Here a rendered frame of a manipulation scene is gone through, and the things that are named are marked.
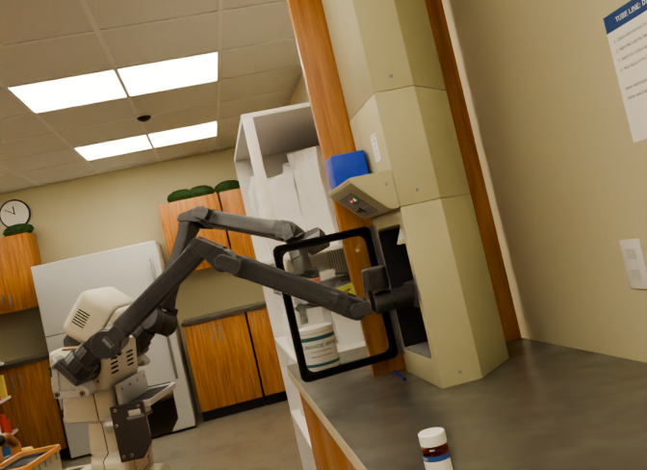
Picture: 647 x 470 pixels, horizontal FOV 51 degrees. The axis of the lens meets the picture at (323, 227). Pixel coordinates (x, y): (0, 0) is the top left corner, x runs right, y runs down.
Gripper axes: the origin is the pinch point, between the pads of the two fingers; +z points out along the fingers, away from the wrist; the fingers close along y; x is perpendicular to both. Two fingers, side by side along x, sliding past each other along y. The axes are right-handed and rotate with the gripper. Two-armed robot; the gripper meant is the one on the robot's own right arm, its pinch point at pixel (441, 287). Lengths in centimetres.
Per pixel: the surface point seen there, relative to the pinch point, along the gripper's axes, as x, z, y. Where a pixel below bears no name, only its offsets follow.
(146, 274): -34, -122, 473
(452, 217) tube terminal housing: -18.0, 3.9, -11.4
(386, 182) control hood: -30.5, -12.3, -14.9
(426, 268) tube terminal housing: -7.0, -7.6, -14.8
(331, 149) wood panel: -47, -16, 22
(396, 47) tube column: -64, -1, -15
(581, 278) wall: 5.5, 32.3, -15.9
